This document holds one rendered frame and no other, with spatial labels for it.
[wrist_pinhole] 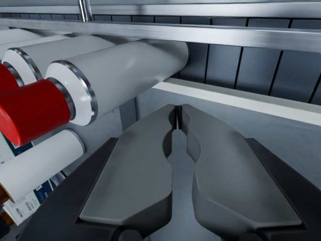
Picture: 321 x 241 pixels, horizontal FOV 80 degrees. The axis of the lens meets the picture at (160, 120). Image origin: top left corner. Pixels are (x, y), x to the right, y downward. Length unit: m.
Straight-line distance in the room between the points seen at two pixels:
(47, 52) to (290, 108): 0.23
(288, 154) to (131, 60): 0.27
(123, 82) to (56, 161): 0.41
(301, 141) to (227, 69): 0.15
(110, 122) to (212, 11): 0.29
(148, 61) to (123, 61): 0.03
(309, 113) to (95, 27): 0.22
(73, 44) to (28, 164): 0.36
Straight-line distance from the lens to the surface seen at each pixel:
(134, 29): 0.20
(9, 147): 0.75
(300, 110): 0.22
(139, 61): 0.18
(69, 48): 0.22
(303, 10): 0.24
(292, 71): 0.24
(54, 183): 0.94
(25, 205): 0.90
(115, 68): 0.16
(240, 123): 0.33
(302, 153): 0.35
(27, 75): 0.19
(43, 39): 0.29
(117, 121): 0.41
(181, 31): 0.17
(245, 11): 0.24
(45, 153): 0.54
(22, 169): 0.53
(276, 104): 0.22
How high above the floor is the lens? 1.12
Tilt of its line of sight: 45 degrees down
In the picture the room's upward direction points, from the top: 131 degrees counter-clockwise
